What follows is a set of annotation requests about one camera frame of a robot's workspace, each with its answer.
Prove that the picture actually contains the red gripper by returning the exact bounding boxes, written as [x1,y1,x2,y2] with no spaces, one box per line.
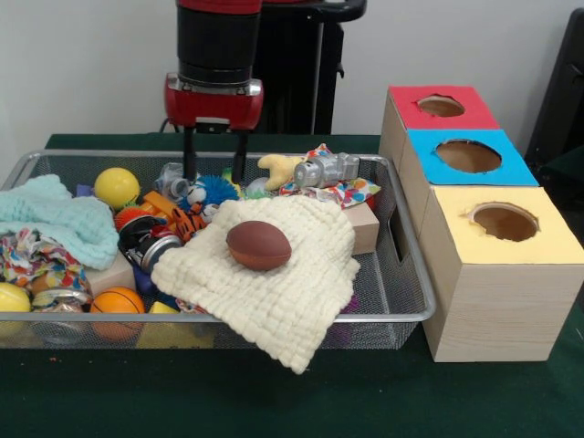
[163,71,265,183]

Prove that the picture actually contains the crushed clear plastic cup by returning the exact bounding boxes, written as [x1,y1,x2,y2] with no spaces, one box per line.
[153,162,191,198]

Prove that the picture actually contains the wooden box with three holes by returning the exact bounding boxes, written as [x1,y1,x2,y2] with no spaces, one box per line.
[378,84,584,364]

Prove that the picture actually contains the blue spiky ball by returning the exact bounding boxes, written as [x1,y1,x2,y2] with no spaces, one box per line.
[196,174,241,205]

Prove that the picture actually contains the yellow plush toy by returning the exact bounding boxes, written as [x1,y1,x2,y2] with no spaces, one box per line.
[257,153,305,192]

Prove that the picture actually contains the brown toy football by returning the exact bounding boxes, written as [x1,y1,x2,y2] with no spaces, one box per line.
[225,220,293,272]

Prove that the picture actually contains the yellow foam ball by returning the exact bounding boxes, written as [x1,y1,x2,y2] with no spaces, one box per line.
[94,167,141,211]

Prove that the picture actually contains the crushed black drink can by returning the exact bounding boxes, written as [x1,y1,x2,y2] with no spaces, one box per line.
[119,216,183,274]

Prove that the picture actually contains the colourful dotted cloth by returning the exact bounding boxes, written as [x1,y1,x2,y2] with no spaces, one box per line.
[278,143,382,210]

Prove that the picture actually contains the cream knitted cloth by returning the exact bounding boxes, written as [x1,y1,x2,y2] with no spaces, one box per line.
[150,194,361,375]

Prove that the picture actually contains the light blue knitted cloth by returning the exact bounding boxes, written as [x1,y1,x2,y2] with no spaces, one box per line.
[0,172,120,270]

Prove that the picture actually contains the orange toy basketball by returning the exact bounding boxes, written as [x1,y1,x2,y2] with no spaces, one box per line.
[89,287,146,342]

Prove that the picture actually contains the dark green table cloth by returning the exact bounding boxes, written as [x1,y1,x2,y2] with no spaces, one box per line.
[0,132,584,438]
[539,144,584,189]

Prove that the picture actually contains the black chair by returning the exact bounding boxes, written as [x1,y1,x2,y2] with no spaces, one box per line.
[524,7,584,159]

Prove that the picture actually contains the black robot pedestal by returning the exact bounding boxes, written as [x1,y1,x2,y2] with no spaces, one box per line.
[253,0,369,136]

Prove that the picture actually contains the silver wire mesh bin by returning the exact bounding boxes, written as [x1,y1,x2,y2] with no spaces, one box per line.
[0,149,437,351]

